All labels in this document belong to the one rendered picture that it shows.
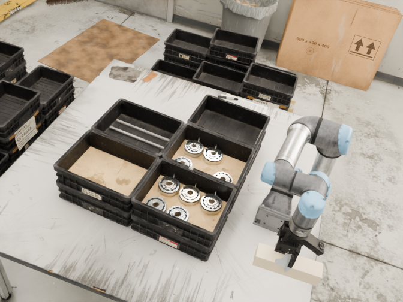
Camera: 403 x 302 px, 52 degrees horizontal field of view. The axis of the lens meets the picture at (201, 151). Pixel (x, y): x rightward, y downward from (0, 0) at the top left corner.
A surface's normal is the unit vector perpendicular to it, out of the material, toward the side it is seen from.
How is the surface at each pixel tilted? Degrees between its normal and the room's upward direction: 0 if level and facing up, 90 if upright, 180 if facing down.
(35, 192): 0
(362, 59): 76
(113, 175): 0
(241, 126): 0
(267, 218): 90
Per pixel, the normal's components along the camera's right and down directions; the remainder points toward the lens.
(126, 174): 0.13, -0.71
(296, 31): -0.27, 0.46
